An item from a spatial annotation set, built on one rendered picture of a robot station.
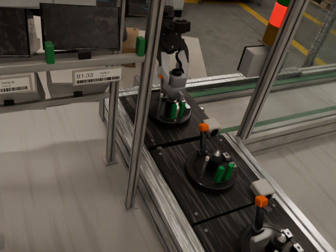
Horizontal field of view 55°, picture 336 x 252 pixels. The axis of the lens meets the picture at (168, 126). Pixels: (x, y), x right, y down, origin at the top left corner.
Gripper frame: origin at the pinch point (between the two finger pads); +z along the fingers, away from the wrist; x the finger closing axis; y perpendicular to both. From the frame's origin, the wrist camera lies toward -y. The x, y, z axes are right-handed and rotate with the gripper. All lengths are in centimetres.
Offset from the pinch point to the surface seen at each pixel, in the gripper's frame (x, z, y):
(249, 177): -9.5, 30.1, -12.8
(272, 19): -16.5, -8.3, -23.2
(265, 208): 0.6, 32.7, -29.5
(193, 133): -3.3, 16.5, 1.7
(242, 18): -271, -110, 279
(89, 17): 29.4, -8.4, -27.8
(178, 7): -168, -126, 275
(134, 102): 8.5, 3.8, 15.3
